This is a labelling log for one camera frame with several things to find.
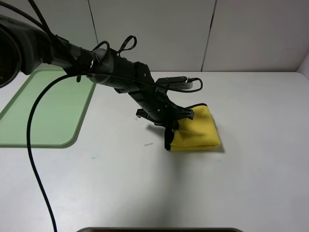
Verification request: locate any yellow towel with black trim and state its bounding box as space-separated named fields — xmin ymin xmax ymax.
xmin=171 ymin=103 xmax=221 ymax=151

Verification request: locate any black left camera cable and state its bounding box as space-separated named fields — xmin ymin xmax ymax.
xmin=0 ymin=0 xmax=203 ymax=232

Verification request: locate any green plastic tray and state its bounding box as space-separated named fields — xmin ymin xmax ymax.
xmin=0 ymin=68 xmax=96 ymax=148

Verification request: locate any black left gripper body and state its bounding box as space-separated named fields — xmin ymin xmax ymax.
xmin=129 ymin=90 xmax=180 ymax=128

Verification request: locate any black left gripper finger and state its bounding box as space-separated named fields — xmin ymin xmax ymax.
xmin=164 ymin=128 xmax=174 ymax=151
xmin=177 ymin=109 xmax=195 ymax=120

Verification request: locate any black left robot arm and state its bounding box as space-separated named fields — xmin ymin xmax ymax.
xmin=0 ymin=16 xmax=194 ymax=148

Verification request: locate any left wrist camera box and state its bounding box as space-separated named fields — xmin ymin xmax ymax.
xmin=155 ymin=76 xmax=194 ymax=93

